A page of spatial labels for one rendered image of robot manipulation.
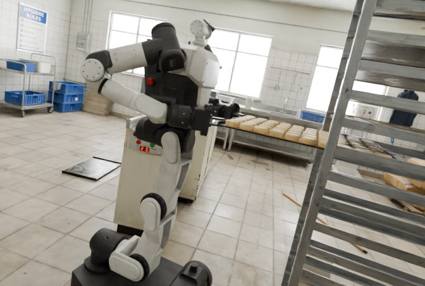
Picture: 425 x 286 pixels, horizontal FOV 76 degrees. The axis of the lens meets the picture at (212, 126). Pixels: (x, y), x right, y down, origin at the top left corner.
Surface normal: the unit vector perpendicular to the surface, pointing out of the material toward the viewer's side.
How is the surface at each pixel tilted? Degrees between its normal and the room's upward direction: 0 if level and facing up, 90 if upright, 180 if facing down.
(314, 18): 90
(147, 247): 90
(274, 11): 90
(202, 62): 85
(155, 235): 114
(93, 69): 77
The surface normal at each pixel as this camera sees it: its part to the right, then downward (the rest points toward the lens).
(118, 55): 0.14, -0.03
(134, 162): -0.11, 0.15
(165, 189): -0.35, 0.10
